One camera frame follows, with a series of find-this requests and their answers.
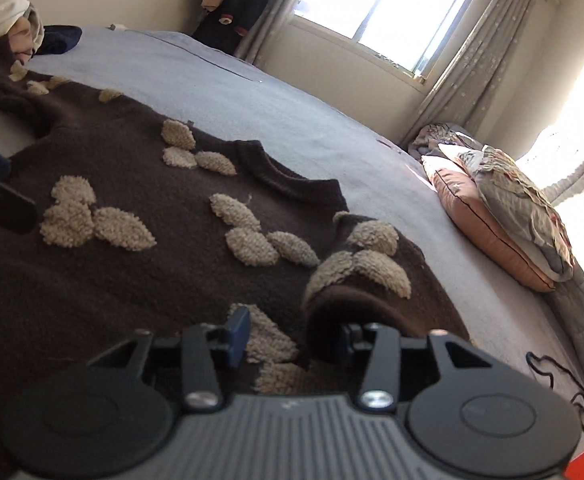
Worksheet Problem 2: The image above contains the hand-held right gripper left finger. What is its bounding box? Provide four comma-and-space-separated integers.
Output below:
86, 305, 253, 409

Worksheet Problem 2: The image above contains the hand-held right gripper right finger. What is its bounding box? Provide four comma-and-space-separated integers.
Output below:
332, 322, 523, 409

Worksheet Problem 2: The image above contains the brown sweater with beige leaves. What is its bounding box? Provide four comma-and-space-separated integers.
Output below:
0, 40, 470, 480

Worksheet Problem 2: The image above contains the tan garment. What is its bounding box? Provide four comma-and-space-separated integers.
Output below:
9, 10, 45, 56

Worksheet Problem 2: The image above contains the navy folded garment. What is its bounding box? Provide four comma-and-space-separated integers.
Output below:
36, 25, 83, 56

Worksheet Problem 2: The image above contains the orange pillow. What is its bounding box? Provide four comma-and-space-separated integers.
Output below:
432, 167, 558, 293

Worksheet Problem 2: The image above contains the white pillow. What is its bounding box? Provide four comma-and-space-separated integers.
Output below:
421, 142, 473, 192

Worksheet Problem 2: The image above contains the grey ruffled pillow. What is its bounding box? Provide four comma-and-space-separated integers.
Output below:
439, 145, 576, 283

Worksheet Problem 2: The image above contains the folded bedding pile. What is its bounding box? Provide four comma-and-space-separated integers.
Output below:
408, 122, 484, 161

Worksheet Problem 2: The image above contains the dark hanging robe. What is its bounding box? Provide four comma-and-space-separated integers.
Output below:
192, 0, 271, 54

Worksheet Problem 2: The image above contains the grey star-print curtain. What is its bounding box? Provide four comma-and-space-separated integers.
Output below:
402, 0, 558, 143
234, 0, 323, 63

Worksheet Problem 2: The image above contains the window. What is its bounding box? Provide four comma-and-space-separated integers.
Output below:
292, 0, 485, 82

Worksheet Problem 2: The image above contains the black cable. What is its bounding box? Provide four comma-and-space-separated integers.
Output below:
526, 352, 584, 442

